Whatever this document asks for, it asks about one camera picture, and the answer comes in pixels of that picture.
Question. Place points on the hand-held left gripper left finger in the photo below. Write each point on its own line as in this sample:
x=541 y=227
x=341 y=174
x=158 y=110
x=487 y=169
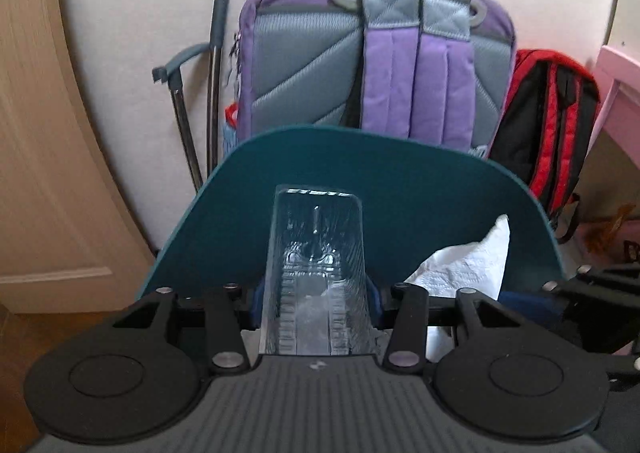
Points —
x=257 y=305

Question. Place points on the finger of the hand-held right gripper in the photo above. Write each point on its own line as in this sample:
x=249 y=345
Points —
x=605 y=278
x=530 y=308

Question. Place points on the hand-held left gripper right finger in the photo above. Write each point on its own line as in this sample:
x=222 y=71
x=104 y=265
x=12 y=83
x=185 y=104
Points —
x=375 y=308

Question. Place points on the clear plastic tray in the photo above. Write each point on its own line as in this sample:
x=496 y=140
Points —
x=315 y=283

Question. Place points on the white tissue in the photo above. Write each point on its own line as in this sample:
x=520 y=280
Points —
x=465 y=268

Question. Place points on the teal plastic bin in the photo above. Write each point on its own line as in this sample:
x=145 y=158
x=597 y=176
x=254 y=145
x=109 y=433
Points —
x=400 y=183

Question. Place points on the yellow printed bag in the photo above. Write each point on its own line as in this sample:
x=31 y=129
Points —
x=610 y=233

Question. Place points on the red black backpack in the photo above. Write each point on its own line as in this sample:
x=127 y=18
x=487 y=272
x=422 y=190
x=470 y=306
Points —
x=540 y=133

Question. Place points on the pink desk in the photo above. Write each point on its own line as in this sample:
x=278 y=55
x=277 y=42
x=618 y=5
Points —
x=622 y=78

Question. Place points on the purple grey backpack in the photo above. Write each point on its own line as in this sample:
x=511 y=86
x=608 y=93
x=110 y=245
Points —
x=300 y=73

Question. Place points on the light wooden door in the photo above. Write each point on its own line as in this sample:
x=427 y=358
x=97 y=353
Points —
x=50 y=158

